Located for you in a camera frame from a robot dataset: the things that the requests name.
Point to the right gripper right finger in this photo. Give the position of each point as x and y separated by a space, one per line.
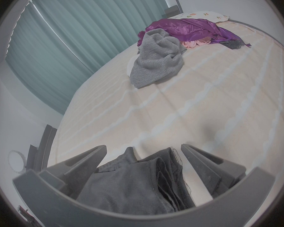
210 167

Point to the pile of clothes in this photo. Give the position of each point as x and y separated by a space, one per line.
156 55

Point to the white printed pillow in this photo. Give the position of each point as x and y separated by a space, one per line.
203 15

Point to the grey bedside table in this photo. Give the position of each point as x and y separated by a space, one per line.
172 11

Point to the black garment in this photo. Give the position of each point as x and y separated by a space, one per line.
127 185

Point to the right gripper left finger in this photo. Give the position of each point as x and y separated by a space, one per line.
80 164

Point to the round white wall disc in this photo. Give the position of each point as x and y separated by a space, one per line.
16 161

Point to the blue-green curtain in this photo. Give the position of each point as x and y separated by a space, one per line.
97 20
37 67

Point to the bed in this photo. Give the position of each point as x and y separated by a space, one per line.
203 91

